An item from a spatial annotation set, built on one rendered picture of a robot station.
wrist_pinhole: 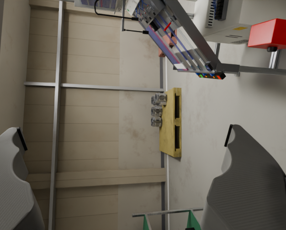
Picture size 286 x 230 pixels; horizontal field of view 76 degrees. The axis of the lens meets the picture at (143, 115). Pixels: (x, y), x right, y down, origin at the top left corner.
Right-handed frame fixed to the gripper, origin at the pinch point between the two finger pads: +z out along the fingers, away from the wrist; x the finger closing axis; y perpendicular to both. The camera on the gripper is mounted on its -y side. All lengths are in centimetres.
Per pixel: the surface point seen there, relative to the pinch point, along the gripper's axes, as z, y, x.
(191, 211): 133, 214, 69
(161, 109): 357, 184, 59
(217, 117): 196, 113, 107
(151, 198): 271, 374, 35
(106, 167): 300, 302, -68
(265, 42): 73, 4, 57
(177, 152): 257, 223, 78
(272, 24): 73, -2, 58
